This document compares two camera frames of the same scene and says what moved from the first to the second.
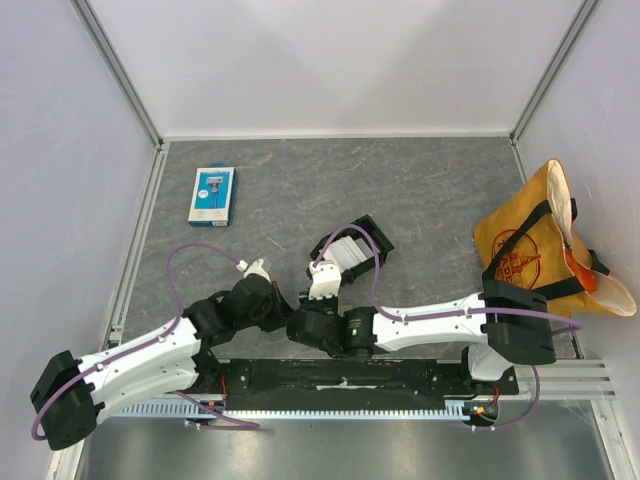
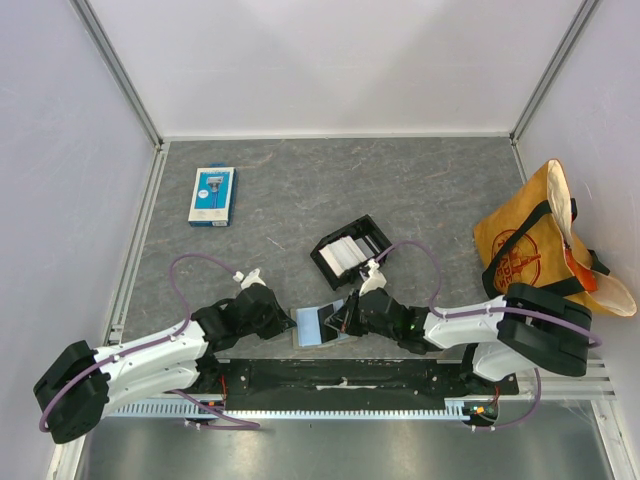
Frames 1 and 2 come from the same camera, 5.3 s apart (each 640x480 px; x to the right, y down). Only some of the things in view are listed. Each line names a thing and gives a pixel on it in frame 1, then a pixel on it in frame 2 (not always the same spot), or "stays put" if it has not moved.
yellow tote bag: [530, 240] stays put
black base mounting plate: [347, 382] stays put
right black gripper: [347, 270] → [357, 310]
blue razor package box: [215, 196] stays put
